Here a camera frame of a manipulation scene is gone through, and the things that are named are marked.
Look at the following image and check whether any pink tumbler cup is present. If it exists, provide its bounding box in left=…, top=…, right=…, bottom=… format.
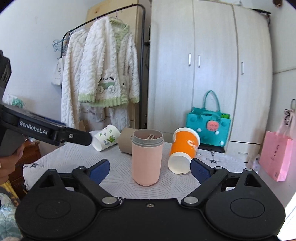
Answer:
left=132, top=129, right=164, bottom=186

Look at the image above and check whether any white green-print paper cup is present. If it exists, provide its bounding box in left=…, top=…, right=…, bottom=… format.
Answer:
left=92, top=125, right=120, bottom=152

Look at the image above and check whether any orange paper cup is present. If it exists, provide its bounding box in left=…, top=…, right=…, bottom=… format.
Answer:
left=168, top=128, right=201, bottom=175

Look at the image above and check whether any brown paper cup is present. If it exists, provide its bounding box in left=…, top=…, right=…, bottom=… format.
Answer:
left=118, top=128, right=137, bottom=155

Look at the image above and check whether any person's left hand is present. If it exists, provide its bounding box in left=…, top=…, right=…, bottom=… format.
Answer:
left=0, top=144, right=25, bottom=185

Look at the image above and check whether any black stool under bag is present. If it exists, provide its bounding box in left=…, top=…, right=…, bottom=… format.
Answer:
left=198, top=144, right=225, bottom=154

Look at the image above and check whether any white patterned tablecloth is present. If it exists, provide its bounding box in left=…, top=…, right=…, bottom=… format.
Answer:
left=22, top=129, right=251, bottom=200

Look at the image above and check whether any teal felt tote bag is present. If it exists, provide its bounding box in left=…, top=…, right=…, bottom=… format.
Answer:
left=186, top=90, right=231, bottom=147

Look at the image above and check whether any small white hanging bag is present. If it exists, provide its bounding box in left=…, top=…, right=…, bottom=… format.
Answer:
left=51, top=57, right=64, bottom=86

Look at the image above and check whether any pink paper gift bag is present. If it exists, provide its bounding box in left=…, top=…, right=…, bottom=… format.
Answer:
left=259, top=109, right=295, bottom=182

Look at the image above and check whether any white fluffy robe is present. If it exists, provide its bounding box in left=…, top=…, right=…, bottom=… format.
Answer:
left=61, top=30, right=88, bottom=129

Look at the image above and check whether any white green-trim fluffy jacket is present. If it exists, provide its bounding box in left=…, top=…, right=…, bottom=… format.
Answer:
left=78, top=16, right=140, bottom=108

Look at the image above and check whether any white wooden wardrobe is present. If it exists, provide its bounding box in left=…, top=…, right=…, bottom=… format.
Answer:
left=147, top=1, right=273, bottom=162

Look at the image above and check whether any black clothes rack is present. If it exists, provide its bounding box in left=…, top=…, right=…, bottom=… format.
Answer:
left=59, top=3, right=148, bottom=128

